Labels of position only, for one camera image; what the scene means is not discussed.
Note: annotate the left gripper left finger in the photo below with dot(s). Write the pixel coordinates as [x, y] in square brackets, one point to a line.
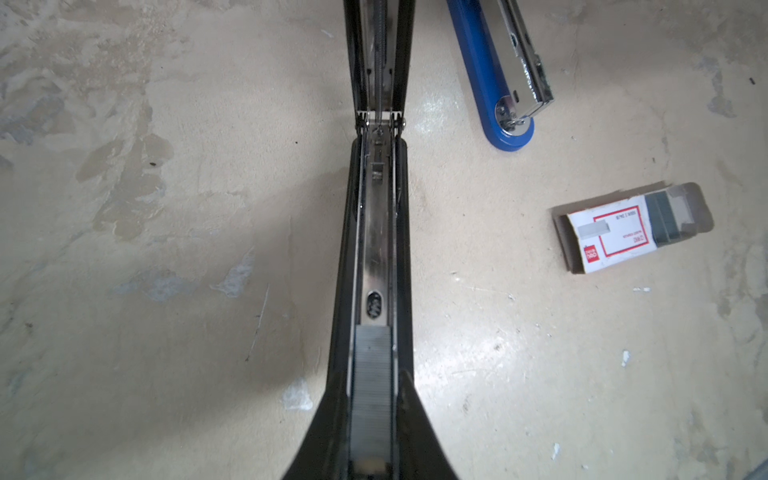
[325, 450]

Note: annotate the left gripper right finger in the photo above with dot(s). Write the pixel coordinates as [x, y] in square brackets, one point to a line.
[420, 455]

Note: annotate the grey staple strip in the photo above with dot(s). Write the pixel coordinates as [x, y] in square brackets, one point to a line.
[371, 413]

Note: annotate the black stapler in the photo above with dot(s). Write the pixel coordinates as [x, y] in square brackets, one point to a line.
[374, 268]

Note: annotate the red white staples box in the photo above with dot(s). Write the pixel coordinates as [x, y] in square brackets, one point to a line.
[604, 231]

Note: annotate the blue stapler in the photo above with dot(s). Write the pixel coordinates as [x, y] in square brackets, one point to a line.
[505, 72]

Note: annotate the staple strips in box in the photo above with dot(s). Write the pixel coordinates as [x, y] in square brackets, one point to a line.
[664, 226]

